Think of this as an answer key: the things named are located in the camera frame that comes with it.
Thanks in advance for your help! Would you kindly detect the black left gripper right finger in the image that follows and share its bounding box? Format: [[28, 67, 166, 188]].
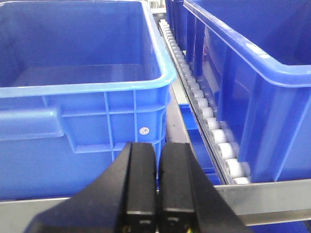
[[158, 143, 252, 233]]

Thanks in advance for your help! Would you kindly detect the blue bin below shelf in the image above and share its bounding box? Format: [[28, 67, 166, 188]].
[[179, 103, 222, 185]]

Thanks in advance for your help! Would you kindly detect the stainless steel shelf rack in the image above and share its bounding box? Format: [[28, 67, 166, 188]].
[[0, 24, 311, 230]]

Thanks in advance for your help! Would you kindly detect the white roller conveyor track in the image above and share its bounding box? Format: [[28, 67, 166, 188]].
[[158, 19, 251, 185]]

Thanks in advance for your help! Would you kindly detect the blue bin upper left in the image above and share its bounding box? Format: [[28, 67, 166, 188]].
[[0, 0, 176, 200]]

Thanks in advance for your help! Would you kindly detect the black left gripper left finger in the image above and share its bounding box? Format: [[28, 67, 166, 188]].
[[25, 143, 156, 233]]

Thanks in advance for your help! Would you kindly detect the blue bin upper right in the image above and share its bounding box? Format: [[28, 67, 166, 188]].
[[167, 0, 311, 183]]

